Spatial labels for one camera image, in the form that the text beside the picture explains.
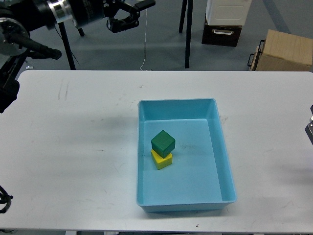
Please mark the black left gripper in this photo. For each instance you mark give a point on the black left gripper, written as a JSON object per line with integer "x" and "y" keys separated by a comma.
{"x": 83, "y": 12}

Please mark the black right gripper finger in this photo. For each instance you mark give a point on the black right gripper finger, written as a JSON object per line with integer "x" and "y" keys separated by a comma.
{"x": 309, "y": 129}

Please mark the green wooden cube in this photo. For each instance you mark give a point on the green wooden cube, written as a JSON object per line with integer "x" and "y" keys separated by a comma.
{"x": 163, "y": 143}

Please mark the yellow wooden cube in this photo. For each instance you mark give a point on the yellow wooden cube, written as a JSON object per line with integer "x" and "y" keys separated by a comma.
{"x": 161, "y": 162}

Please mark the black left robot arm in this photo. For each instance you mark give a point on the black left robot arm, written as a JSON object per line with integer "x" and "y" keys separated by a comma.
{"x": 18, "y": 18}

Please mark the dark brown drawer box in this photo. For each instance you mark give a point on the dark brown drawer box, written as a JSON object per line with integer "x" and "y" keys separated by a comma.
{"x": 221, "y": 35}

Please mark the light blue plastic box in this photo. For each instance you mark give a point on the light blue plastic box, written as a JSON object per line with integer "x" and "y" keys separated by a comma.
{"x": 200, "y": 176}

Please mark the black angled stand leg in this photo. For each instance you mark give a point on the black angled stand leg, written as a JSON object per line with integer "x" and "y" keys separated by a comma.
{"x": 81, "y": 32}

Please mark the black short stand leg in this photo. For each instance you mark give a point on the black short stand leg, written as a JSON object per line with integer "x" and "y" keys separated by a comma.
{"x": 182, "y": 15}

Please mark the black stand leg left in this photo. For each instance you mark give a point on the black stand leg left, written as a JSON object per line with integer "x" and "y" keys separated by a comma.
{"x": 66, "y": 46}

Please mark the black stand leg right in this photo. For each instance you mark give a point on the black stand leg right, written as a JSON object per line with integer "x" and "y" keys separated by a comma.
{"x": 188, "y": 32}

